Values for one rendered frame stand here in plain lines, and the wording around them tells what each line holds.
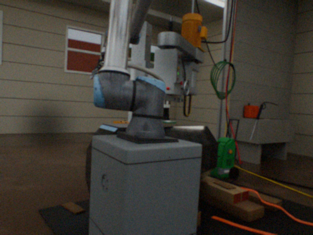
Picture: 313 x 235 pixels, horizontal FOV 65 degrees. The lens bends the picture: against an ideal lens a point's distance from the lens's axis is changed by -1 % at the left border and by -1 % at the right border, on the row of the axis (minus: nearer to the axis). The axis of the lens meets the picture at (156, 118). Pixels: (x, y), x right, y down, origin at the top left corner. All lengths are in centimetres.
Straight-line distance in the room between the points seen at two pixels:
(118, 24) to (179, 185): 77
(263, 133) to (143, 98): 411
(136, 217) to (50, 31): 767
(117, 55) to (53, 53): 716
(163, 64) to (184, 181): 144
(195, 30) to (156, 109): 204
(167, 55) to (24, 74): 617
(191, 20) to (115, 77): 210
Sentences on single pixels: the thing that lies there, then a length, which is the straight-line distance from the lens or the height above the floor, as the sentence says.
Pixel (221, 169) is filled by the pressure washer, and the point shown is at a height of 15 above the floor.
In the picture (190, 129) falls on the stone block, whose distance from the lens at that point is 254.
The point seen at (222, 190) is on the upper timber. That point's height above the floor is 21.
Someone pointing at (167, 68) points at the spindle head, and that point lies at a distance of 235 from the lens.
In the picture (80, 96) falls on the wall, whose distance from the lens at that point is 839.
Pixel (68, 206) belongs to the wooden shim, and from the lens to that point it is 260.
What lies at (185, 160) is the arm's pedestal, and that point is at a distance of 113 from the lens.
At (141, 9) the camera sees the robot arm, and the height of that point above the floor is 156.
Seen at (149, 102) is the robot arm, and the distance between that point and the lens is 114.
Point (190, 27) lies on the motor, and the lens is 309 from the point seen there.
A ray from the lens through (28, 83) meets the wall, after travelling 809.
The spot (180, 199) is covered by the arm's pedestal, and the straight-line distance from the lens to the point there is 117.
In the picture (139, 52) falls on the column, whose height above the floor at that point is 166.
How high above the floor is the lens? 102
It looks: 3 degrees down
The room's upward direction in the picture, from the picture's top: 3 degrees clockwise
